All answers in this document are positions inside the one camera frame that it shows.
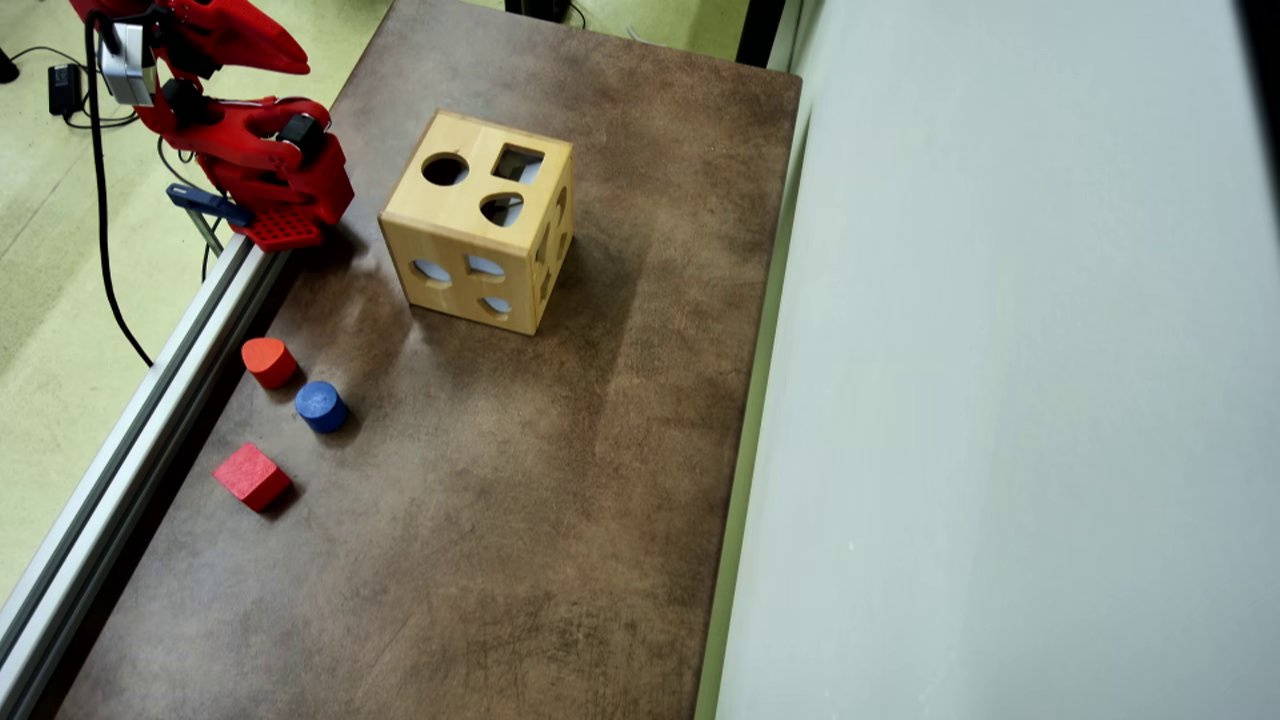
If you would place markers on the red rounded triangle block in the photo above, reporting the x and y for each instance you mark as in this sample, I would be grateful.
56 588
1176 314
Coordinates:
268 360

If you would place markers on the red robot arm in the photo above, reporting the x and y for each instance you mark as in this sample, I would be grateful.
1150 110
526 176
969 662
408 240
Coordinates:
300 190

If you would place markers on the aluminium profile rail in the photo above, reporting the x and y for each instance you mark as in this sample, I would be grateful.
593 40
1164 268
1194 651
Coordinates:
120 440

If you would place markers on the black box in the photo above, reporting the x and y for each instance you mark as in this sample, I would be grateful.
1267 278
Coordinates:
540 8

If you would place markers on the blue cylinder block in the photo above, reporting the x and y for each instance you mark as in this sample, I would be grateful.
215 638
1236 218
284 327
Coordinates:
320 403

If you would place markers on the wooden shape sorter box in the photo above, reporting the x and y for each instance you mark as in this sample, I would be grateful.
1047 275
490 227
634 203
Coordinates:
470 215

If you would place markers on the black power adapter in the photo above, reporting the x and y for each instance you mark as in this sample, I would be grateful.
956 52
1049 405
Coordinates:
65 90

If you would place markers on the black post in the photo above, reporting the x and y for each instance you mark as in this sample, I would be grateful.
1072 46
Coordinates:
762 30

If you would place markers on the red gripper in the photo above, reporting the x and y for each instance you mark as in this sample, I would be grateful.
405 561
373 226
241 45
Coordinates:
262 45

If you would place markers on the red cube block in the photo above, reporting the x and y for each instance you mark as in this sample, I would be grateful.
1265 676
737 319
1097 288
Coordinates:
250 475

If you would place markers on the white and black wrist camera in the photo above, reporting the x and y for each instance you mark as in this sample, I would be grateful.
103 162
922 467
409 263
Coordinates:
125 60

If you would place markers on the blue clamp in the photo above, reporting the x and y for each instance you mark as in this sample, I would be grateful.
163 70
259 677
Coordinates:
205 203

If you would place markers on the black round floor object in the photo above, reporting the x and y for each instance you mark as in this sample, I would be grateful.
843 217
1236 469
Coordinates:
6 68

